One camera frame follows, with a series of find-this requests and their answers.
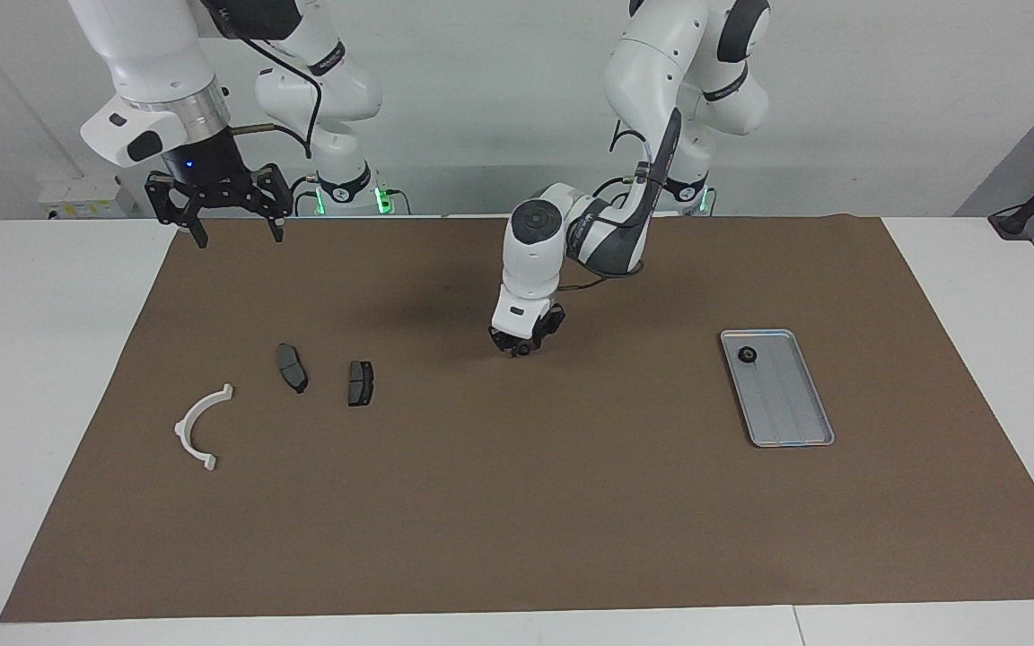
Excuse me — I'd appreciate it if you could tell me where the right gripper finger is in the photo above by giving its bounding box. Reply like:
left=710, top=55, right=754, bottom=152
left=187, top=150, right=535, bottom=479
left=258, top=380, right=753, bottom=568
left=145, top=172, right=209, bottom=249
left=243, top=164, right=292, bottom=243

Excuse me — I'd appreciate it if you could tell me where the silver metal tray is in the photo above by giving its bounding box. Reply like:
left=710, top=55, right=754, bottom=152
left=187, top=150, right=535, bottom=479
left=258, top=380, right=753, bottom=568
left=720, top=328, right=836, bottom=449

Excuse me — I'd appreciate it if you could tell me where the short dark brake pad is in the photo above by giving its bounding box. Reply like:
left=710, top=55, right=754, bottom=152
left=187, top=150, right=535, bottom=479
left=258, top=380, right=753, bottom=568
left=347, top=360, right=376, bottom=408

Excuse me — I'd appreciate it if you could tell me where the brown table mat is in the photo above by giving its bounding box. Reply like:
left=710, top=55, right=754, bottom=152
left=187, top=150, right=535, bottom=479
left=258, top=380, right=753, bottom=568
left=0, top=214, right=1034, bottom=623

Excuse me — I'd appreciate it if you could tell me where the long grey brake pad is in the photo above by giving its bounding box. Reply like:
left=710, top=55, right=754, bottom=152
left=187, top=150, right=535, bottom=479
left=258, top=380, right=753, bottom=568
left=276, top=343, right=310, bottom=395

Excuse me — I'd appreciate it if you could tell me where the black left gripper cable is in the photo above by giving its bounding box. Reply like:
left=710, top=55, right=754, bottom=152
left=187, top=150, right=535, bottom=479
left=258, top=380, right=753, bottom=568
left=560, top=121, right=662, bottom=293

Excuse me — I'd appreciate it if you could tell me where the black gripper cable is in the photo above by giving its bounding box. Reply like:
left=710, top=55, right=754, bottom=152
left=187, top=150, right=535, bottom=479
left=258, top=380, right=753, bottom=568
left=212, top=0, right=320, bottom=161
left=560, top=121, right=662, bottom=293

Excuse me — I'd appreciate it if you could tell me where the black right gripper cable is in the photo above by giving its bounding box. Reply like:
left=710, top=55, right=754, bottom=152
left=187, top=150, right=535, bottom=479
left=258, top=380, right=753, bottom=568
left=212, top=0, right=320, bottom=161

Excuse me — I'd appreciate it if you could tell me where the white wall power box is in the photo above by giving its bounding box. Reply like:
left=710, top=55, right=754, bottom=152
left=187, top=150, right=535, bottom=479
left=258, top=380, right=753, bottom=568
left=39, top=175, right=139, bottom=221

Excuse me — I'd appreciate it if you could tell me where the white semicircular plastic bracket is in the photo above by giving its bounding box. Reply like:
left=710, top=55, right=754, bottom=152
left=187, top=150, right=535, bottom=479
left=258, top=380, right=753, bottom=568
left=173, top=383, right=235, bottom=473

